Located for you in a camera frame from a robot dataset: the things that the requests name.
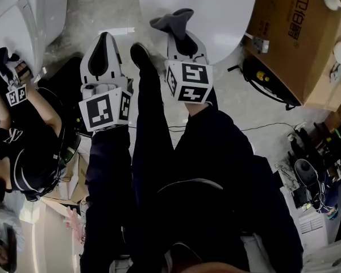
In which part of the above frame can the black device with yellow knob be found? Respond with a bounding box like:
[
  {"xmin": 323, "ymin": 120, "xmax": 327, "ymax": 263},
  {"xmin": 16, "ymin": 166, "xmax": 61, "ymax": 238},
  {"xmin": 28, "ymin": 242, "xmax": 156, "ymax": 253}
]
[{"xmin": 227, "ymin": 57, "xmax": 302, "ymax": 111}]

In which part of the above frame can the white toilet lid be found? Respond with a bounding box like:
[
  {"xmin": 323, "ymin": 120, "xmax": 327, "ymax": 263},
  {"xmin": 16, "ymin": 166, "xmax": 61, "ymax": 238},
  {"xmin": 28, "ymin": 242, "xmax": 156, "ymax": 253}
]
[{"xmin": 136, "ymin": 0, "xmax": 260, "ymax": 65}]

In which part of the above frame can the thin black floor cable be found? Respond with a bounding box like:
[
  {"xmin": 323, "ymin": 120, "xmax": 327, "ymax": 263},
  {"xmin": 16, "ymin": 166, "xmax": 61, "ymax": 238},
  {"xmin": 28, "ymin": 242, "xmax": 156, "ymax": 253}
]
[{"xmin": 164, "ymin": 122, "xmax": 301, "ymax": 134}]

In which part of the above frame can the white wall plug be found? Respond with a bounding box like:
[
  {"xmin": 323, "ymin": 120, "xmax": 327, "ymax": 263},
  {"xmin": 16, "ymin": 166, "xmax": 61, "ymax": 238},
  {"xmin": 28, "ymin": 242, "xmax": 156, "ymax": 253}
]
[{"xmin": 244, "ymin": 32, "xmax": 271, "ymax": 54}]

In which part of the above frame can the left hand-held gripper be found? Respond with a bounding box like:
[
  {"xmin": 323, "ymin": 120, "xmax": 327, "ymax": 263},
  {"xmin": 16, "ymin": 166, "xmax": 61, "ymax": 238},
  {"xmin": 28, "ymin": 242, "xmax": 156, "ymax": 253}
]
[{"xmin": 78, "ymin": 32, "xmax": 134, "ymax": 133}]

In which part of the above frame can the person's left forearm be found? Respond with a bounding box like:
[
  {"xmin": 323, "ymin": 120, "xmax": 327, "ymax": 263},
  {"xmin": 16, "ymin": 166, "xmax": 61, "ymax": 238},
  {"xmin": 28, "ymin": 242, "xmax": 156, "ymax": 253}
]
[{"xmin": 84, "ymin": 123, "xmax": 133, "ymax": 227}]

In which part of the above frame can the small brown cardboard box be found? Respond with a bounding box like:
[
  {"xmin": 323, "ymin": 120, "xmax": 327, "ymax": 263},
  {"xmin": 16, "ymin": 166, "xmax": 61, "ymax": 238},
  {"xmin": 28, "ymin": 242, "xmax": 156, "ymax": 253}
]
[{"xmin": 41, "ymin": 152, "xmax": 89, "ymax": 207}]

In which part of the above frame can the person's leg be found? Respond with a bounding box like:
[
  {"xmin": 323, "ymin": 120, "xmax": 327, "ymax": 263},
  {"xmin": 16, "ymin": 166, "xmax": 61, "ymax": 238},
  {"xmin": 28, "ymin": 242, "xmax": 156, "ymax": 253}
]
[{"xmin": 130, "ymin": 63, "xmax": 177, "ymax": 187}]

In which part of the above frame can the dark grey cloth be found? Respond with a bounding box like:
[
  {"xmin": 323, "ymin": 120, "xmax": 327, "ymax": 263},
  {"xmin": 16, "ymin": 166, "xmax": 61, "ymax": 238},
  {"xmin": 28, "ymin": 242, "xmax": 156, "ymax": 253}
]
[{"xmin": 149, "ymin": 8, "xmax": 194, "ymax": 42}]

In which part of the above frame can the person's right forearm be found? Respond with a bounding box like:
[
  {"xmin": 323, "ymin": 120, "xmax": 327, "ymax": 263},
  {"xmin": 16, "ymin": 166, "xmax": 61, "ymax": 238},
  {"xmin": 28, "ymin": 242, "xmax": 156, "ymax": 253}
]
[{"xmin": 173, "ymin": 101, "xmax": 256, "ymax": 187}]

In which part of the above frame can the large brown cardboard box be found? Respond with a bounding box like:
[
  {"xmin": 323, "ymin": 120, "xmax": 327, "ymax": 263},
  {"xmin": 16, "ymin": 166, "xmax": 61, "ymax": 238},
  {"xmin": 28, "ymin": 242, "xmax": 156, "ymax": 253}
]
[{"xmin": 242, "ymin": 0, "xmax": 341, "ymax": 113}]

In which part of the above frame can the white ribbed cabinet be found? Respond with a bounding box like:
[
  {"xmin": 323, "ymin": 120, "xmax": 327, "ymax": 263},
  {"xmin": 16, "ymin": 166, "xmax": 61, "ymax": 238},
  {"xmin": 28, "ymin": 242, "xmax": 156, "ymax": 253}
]
[{"xmin": 297, "ymin": 209, "xmax": 330, "ymax": 249}]

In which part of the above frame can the person's black shoe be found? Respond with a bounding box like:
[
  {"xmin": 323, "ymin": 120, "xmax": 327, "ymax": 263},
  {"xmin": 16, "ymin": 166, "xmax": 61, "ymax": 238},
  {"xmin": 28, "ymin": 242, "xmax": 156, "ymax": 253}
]
[{"xmin": 130, "ymin": 43, "xmax": 151, "ymax": 68}]

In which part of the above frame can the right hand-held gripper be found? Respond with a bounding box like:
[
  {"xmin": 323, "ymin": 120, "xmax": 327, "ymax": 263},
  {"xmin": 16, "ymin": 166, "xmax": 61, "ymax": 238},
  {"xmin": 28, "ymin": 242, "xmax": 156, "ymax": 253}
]
[{"xmin": 164, "ymin": 31, "xmax": 214, "ymax": 105}]

